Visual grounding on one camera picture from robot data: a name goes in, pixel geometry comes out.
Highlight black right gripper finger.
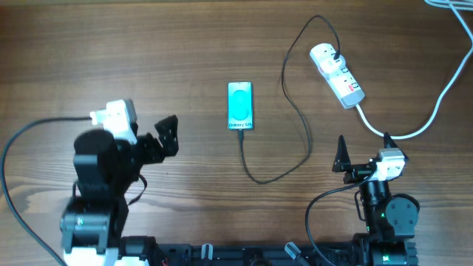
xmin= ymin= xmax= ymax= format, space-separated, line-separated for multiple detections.
xmin=383 ymin=132 xmax=409 ymax=161
xmin=332 ymin=135 xmax=350 ymax=172

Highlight black charger cable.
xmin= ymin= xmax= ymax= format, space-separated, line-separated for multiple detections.
xmin=237 ymin=14 xmax=342 ymax=185

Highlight blue screen Galaxy smartphone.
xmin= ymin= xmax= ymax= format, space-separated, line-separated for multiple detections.
xmin=228 ymin=81 xmax=253 ymax=130

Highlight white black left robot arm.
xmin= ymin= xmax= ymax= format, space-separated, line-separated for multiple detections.
xmin=60 ymin=115 xmax=179 ymax=265

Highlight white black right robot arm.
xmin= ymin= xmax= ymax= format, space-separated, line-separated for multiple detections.
xmin=332 ymin=133 xmax=420 ymax=266

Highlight white charger plug adapter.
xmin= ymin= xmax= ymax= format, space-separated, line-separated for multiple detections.
xmin=318 ymin=55 xmax=346 ymax=78

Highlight white power strip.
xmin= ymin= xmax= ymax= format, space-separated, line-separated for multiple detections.
xmin=310 ymin=43 xmax=365 ymax=109

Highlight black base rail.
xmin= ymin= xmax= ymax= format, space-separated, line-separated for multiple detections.
xmin=121 ymin=242 xmax=418 ymax=266

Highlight white power strip cord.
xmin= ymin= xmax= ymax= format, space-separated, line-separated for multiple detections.
xmin=355 ymin=3 xmax=473 ymax=141

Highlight white cables at corner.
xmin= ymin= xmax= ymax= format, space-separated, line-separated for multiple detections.
xmin=424 ymin=0 xmax=473 ymax=11

